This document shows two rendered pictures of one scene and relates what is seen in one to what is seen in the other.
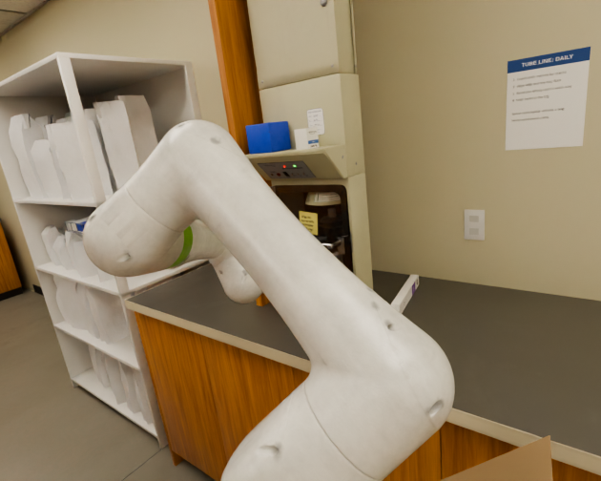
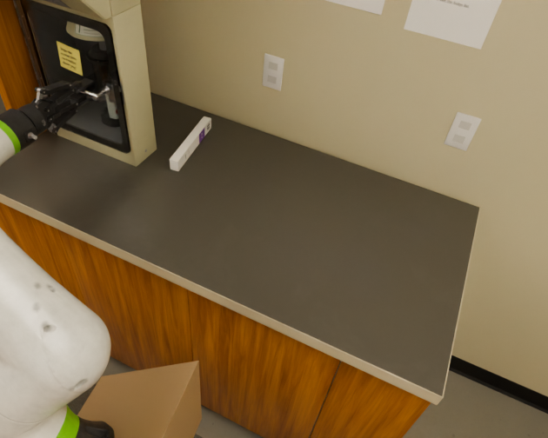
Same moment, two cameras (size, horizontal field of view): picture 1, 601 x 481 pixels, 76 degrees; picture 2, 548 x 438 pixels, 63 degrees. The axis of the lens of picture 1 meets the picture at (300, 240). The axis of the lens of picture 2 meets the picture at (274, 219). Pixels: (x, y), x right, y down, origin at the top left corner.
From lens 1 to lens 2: 40 cm
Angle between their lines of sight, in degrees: 33
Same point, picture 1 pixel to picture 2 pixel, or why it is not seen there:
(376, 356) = (29, 355)
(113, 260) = not seen: outside the picture
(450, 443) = (195, 300)
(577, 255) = (357, 122)
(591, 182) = (381, 56)
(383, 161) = not seen: outside the picture
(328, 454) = not seen: outside the picture
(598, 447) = (288, 316)
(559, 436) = (264, 308)
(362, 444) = (20, 411)
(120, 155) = not seen: outside the picture
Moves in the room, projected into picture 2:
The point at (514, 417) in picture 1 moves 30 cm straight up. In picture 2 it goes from (238, 291) to (244, 205)
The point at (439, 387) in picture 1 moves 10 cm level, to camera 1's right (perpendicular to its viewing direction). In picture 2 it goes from (82, 372) to (162, 358)
